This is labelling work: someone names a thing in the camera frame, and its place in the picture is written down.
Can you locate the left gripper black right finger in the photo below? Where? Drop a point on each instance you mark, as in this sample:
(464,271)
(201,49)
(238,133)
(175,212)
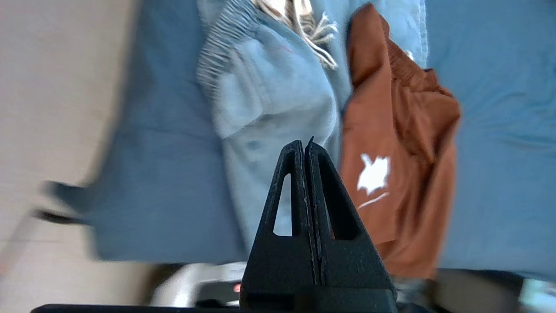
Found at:
(347,265)

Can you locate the blue bed cover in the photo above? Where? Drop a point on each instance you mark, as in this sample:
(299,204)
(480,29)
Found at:
(152,174)

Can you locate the light blue denim shorts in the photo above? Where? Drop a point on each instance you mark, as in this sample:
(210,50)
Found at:
(269,95)

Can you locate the rust brown shorts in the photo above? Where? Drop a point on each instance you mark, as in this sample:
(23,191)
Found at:
(399,130)

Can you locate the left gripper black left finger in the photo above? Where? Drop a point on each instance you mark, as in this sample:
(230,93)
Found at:
(282,265)

